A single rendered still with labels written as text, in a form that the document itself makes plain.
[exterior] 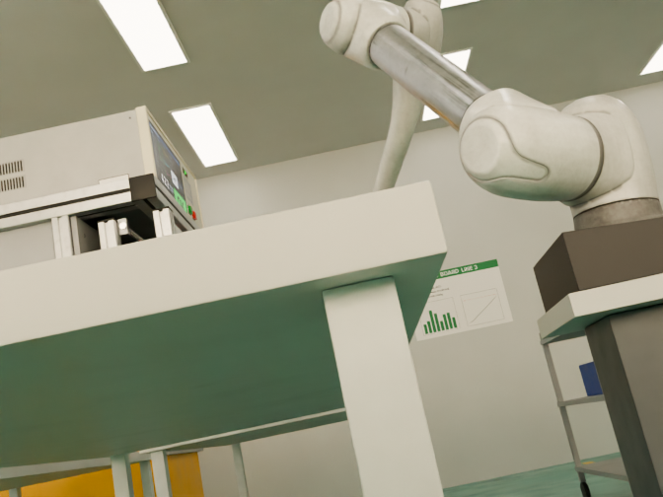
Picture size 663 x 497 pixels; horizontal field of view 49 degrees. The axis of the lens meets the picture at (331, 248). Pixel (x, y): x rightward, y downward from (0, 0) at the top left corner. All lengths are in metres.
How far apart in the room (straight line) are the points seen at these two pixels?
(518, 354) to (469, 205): 1.47
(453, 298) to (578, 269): 5.66
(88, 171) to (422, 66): 0.70
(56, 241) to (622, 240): 0.96
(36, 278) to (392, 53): 1.19
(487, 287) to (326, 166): 1.94
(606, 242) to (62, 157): 1.04
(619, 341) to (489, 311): 5.62
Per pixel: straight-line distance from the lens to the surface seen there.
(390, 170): 1.95
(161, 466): 3.16
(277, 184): 7.20
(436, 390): 6.79
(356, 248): 0.47
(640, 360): 1.33
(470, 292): 6.93
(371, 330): 0.49
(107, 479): 5.21
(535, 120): 1.26
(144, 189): 1.34
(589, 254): 1.26
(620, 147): 1.39
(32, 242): 1.40
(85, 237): 1.40
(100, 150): 1.55
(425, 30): 1.82
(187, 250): 0.48
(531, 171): 1.25
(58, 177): 1.57
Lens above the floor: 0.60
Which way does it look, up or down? 14 degrees up
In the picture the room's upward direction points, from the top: 12 degrees counter-clockwise
